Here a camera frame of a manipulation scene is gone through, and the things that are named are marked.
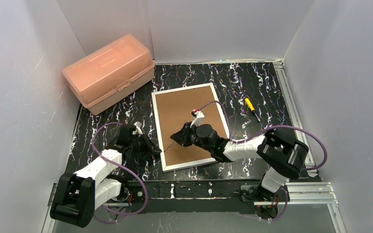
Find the white picture frame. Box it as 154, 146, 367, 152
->
152, 83, 230, 172

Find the yellow handled screwdriver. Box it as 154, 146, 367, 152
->
244, 98, 261, 122

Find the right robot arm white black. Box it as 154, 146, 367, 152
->
170, 122, 309, 194

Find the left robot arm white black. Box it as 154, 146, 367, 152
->
50, 122, 161, 228

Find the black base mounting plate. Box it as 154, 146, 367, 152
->
98, 180, 290, 215

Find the translucent orange plastic box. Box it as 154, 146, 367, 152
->
62, 34, 155, 115

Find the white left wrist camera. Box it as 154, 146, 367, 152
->
134, 121, 143, 135

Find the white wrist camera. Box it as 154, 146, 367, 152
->
134, 121, 143, 135
191, 109, 204, 127

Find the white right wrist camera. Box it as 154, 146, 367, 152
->
191, 109, 204, 127

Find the aluminium right side rail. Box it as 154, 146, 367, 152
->
273, 60, 318, 179

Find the aluminium rail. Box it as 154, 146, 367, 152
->
273, 60, 318, 179
41, 182, 339, 233

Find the aluminium front rail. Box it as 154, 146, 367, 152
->
41, 182, 339, 233

